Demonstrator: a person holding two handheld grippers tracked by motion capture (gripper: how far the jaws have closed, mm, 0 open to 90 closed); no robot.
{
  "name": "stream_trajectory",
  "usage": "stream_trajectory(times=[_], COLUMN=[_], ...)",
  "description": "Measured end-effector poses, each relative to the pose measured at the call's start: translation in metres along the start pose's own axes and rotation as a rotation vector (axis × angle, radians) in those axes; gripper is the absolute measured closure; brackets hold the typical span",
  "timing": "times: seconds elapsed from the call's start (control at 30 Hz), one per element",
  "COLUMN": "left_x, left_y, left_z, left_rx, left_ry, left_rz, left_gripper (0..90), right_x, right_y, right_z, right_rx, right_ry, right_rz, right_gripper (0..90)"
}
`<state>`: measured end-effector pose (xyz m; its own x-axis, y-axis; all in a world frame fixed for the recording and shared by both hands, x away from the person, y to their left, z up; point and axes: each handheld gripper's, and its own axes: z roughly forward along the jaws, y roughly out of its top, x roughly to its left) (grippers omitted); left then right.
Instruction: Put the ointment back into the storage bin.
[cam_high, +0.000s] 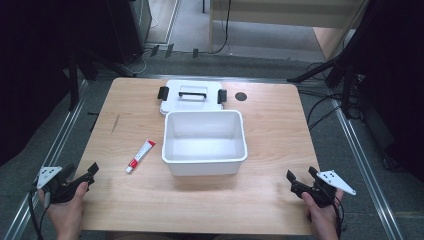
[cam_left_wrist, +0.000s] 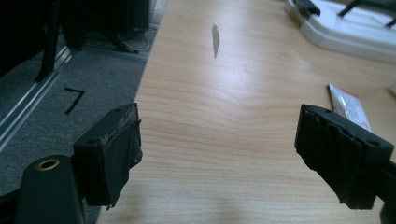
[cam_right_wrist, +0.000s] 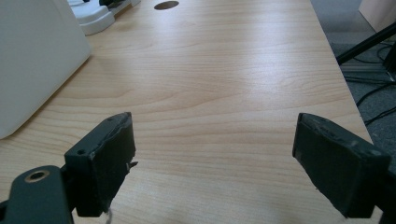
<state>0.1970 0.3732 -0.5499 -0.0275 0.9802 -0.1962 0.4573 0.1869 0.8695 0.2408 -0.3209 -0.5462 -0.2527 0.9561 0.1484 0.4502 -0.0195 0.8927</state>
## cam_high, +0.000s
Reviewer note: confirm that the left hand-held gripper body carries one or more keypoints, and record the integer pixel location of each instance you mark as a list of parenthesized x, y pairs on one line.
[(61, 191)]

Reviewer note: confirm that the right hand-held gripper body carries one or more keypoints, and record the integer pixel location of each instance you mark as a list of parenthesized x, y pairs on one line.
[(321, 193)]

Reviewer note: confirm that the white and red ointment tube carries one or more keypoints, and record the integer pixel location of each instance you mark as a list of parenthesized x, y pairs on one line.
[(140, 156)]

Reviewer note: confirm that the white plastic storage box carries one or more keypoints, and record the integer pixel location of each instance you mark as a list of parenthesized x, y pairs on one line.
[(204, 146)]

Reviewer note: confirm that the person's right hand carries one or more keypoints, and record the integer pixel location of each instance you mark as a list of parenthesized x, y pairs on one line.
[(323, 216)]

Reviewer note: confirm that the person's left hand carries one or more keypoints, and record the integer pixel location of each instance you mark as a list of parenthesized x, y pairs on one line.
[(66, 215)]

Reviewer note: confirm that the black tripod stand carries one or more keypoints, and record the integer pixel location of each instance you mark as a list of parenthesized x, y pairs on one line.
[(345, 76), (75, 83)]

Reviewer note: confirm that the black round table grommet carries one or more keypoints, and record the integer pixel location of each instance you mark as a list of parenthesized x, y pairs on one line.
[(240, 96)]

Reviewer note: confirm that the dark curtain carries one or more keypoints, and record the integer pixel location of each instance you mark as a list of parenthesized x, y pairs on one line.
[(396, 83), (30, 66)]

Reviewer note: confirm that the black floor tape strip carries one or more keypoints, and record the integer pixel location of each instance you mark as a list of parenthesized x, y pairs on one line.
[(169, 50), (154, 50), (195, 53)]

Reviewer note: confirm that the black cabinet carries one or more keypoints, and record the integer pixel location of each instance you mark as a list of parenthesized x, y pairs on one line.
[(128, 30)]

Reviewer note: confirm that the light wooden desk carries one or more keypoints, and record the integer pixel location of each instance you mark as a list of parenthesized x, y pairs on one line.
[(283, 13)]

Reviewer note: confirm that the aluminium floor rail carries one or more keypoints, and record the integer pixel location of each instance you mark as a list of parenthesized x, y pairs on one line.
[(365, 170), (50, 156)]

